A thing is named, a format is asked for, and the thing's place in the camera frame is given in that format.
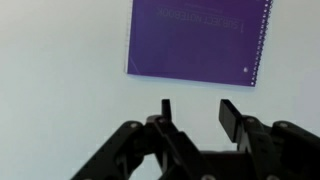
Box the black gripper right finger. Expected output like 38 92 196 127
218 98 320 180

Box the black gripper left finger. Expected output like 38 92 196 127
71 98 214 180

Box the purple spiral notebook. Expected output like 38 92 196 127
123 0 274 88

